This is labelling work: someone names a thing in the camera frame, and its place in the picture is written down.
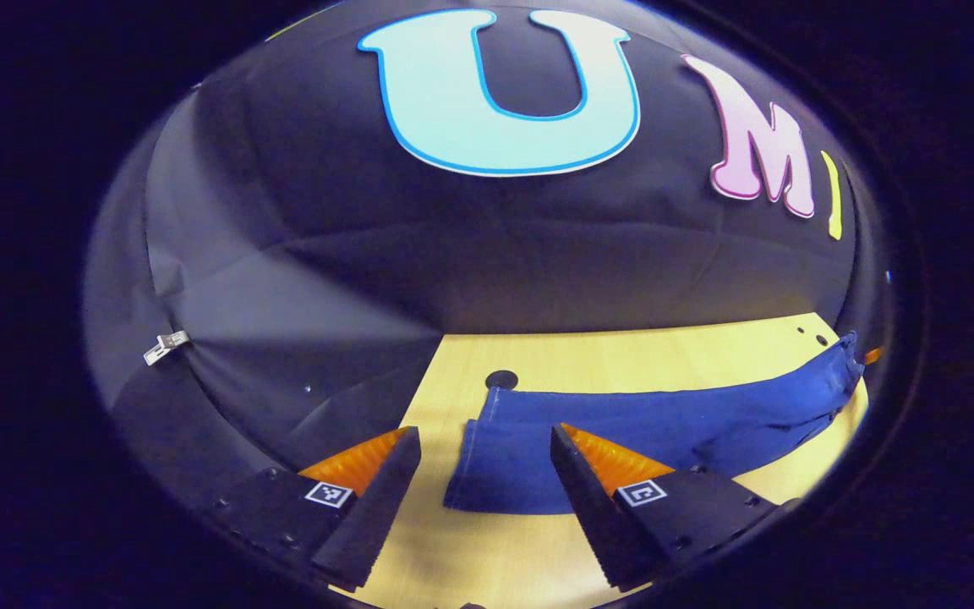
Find black backdrop cloth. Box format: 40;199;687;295
84;0;887;508

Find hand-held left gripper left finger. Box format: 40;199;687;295
212;425;422;593

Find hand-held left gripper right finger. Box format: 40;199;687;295
549;423;792;591

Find white clip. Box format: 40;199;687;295
143;331;191;366

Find blue jeans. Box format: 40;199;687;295
443;332;867;515

